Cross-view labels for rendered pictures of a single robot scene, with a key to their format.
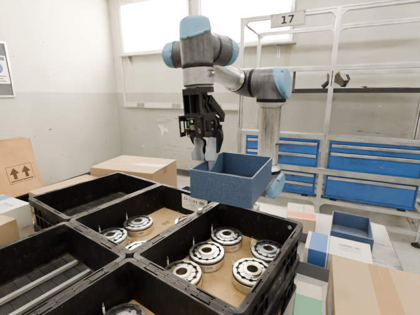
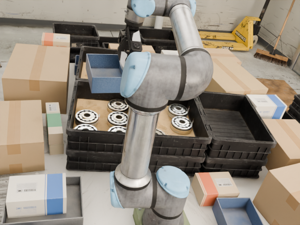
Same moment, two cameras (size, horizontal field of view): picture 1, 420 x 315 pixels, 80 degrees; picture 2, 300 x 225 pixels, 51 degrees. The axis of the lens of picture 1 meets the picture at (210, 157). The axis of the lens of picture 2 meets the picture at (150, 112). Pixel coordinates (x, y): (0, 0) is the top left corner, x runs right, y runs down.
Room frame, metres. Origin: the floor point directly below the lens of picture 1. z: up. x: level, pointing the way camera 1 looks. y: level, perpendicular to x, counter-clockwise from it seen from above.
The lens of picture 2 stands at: (1.54, -0.76, 1.73)
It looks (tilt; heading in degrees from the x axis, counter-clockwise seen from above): 34 degrees down; 133
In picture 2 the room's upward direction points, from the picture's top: 11 degrees clockwise
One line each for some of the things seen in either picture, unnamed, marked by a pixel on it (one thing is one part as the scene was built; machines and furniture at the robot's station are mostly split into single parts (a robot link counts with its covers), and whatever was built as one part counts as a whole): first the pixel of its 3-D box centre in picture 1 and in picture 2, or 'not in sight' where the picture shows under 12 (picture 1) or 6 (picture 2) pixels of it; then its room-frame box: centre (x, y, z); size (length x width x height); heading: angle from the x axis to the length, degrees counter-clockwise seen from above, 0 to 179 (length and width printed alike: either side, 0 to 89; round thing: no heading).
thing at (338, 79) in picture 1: (335, 79); not in sight; (2.50, -1.20, 1.44); 0.25 x 0.16 x 0.18; 65
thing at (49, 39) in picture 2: not in sight; (56, 43); (-0.13, 0.10, 0.89); 0.16 x 0.12 x 0.07; 61
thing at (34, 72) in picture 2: not in sight; (40, 77); (0.07, -0.10, 0.80); 0.40 x 0.30 x 0.20; 149
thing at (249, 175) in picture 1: (234, 175); (107, 72); (0.62, -0.06, 1.10); 0.20 x 0.15 x 0.07; 155
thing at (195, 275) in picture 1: (181, 273); (118, 105); (0.55, 0.07, 0.86); 0.10 x 0.10 x 0.01
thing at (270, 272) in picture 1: (227, 241); (105, 106); (0.60, -0.05, 0.92); 0.40 x 0.30 x 0.02; 145
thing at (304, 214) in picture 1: (300, 218); not in sight; (1.07, -0.42, 0.74); 0.16 x 0.12 x 0.07; 162
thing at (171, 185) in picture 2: not in sight; (168, 189); (1.12, -0.14, 0.93); 0.13 x 0.12 x 0.14; 56
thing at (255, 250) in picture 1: (268, 250); (85, 131); (0.65, -0.17, 0.86); 0.10 x 0.10 x 0.01
